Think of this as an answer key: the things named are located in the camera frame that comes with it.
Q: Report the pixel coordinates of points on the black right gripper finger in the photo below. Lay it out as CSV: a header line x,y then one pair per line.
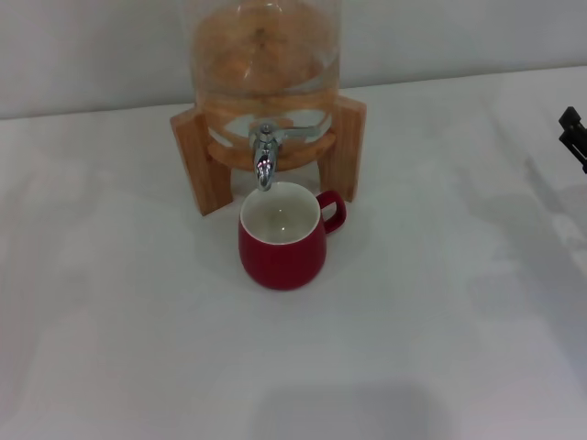
x,y
577,135

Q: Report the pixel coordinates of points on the red cup with white inside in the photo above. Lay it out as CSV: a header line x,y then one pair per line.
x,y
280,263

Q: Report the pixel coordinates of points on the chrome faucet with lever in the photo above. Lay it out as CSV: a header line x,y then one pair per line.
x,y
264,165

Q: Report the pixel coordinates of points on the clear glass water dispenser jar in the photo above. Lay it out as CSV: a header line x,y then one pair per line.
x,y
261,55

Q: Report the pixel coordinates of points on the wooden dispenser stand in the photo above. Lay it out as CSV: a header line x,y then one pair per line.
x,y
211,174

